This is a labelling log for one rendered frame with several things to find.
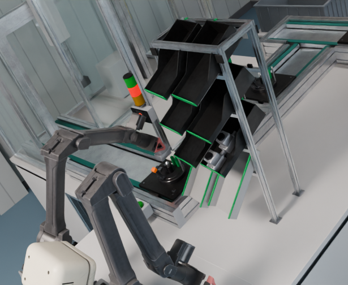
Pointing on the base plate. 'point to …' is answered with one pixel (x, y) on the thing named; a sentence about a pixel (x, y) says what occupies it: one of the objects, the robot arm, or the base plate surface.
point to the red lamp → (134, 91)
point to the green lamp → (130, 82)
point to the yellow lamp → (138, 100)
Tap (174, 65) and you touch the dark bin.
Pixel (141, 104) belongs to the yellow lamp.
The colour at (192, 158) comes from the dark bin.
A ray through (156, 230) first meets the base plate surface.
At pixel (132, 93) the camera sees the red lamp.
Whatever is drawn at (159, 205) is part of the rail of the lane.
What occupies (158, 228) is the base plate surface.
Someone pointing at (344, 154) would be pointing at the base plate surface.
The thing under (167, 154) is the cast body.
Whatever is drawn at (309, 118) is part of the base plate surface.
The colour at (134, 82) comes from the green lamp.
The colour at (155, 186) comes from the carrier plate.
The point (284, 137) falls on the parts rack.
